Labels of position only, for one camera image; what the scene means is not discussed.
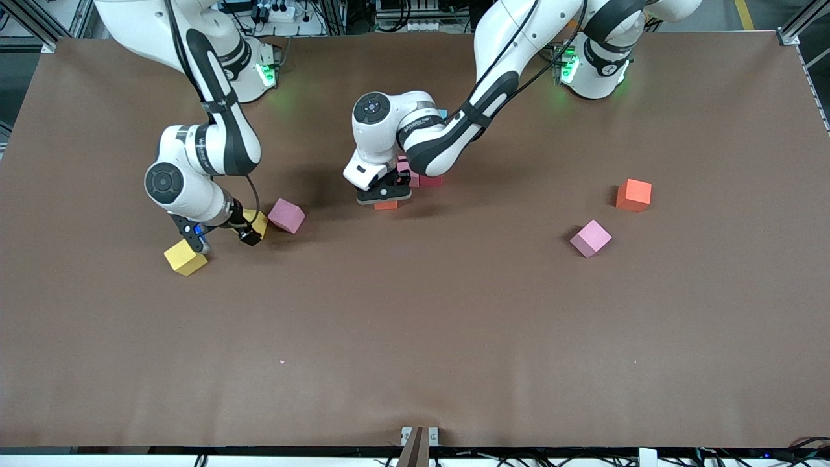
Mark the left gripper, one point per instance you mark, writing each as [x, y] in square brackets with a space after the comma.
[390, 178]

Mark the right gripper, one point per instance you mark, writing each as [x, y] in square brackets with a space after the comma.
[240, 227]

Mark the yellow foam block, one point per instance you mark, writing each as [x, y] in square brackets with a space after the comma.
[183, 261]
[259, 220]

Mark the pink foam block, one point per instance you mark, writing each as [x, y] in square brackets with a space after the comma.
[286, 215]
[591, 239]
[412, 176]

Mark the orange foam block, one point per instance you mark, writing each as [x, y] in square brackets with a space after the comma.
[386, 205]
[633, 195]

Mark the red foam block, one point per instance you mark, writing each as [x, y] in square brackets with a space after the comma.
[432, 181]

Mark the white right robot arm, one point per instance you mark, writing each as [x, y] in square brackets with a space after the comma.
[214, 149]

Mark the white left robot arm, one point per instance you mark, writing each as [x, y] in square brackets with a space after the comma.
[499, 39]

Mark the white power strip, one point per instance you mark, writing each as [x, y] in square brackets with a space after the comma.
[425, 26]
[282, 13]

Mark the paper table cover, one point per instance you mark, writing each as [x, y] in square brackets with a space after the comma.
[415, 363]

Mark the white tag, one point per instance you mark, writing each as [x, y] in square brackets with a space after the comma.
[647, 457]

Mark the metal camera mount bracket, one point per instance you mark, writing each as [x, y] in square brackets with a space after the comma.
[419, 440]

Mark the aluminium frame post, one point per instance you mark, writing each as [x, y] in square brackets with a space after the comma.
[45, 26]
[801, 26]

